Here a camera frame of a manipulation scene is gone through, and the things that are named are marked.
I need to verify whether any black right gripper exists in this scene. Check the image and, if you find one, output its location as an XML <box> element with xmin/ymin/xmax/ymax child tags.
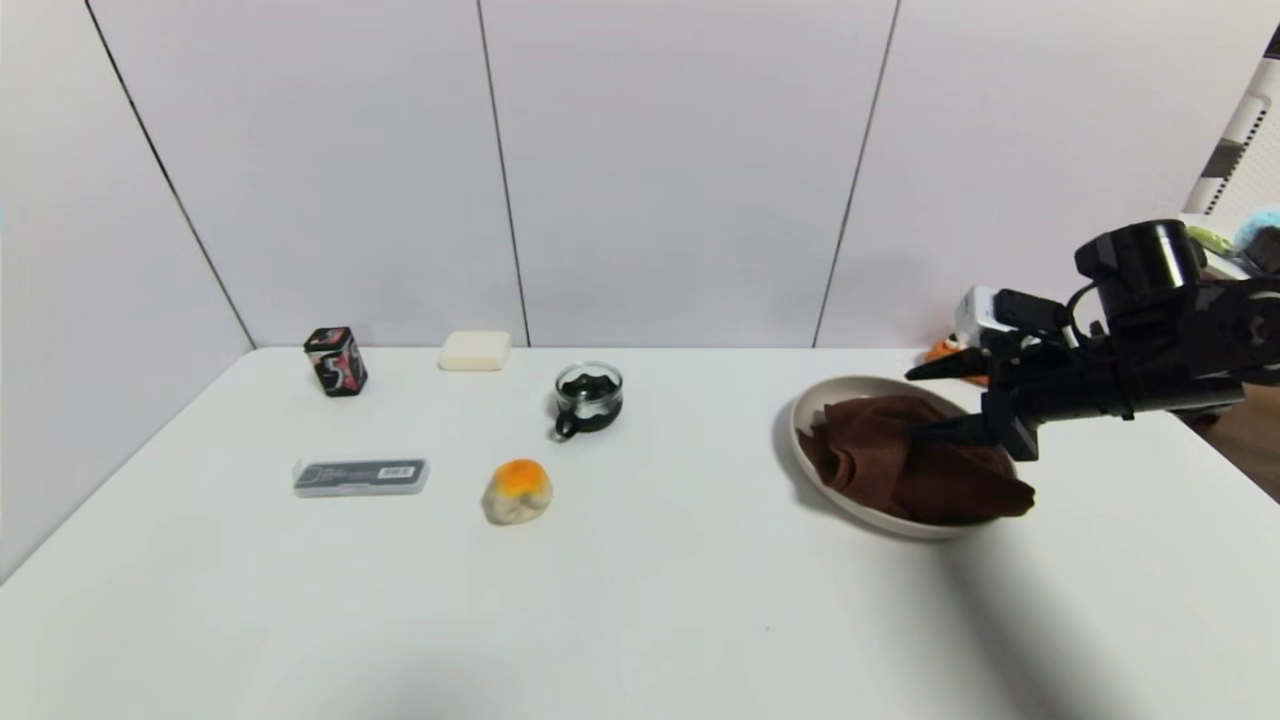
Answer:
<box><xmin>904</xmin><ymin>346</ymin><xmax>1134</xmax><ymax>463</ymax></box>

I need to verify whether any brown microfibre cloth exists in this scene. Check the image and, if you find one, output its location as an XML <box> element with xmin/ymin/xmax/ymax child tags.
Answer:
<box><xmin>797</xmin><ymin>396</ymin><xmax>1037</xmax><ymax>526</ymax></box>

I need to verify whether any beige round plate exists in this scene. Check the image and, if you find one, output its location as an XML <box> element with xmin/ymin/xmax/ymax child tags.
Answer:
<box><xmin>790</xmin><ymin>376</ymin><xmax>1016</xmax><ymax>542</ymax></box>

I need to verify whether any light blue fluffy object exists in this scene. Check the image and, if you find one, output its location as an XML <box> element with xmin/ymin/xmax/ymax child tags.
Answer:
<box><xmin>1234</xmin><ymin>206</ymin><xmax>1280</xmax><ymax>251</ymax></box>

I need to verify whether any orange waffle cake toy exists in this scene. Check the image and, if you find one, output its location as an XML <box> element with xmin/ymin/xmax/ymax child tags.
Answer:
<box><xmin>924</xmin><ymin>338</ymin><xmax>993</xmax><ymax>387</ymax></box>

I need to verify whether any white side table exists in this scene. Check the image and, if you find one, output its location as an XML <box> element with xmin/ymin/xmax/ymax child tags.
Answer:
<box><xmin>1180</xmin><ymin>213</ymin><xmax>1280</xmax><ymax>286</ymax></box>

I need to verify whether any white perforated panel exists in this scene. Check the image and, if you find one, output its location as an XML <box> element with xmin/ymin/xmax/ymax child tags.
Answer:
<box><xmin>1183</xmin><ymin>30</ymin><xmax>1280</xmax><ymax>217</ymax></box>

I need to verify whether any orange-topped white bun toy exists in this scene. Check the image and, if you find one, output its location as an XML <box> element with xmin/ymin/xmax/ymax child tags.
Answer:
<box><xmin>482</xmin><ymin>458</ymin><xmax>554</xmax><ymax>526</ymax></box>

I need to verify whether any white soap bar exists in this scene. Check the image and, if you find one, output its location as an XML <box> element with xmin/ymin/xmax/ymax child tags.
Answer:
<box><xmin>438</xmin><ymin>330</ymin><xmax>513</xmax><ymax>373</ymax></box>

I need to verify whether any clear plastic pencil case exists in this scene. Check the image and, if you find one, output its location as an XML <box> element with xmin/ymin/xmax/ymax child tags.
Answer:
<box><xmin>292</xmin><ymin>458</ymin><xmax>431</xmax><ymax>499</ymax></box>

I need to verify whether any black tin with pink print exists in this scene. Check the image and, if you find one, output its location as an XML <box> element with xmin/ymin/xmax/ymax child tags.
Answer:
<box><xmin>303</xmin><ymin>326</ymin><xmax>369</xmax><ymax>398</ymax></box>

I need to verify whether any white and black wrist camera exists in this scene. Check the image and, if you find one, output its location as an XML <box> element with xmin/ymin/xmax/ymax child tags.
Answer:
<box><xmin>954</xmin><ymin>286</ymin><xmax>1069</xmax><ymax>347</ymax></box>

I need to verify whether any glass cup with black handle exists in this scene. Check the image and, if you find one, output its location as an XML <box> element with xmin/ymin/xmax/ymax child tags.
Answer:
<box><xmin>553</xmin><ymin>361</ymin><xmax>625</xmax><ymax>442</ymax></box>

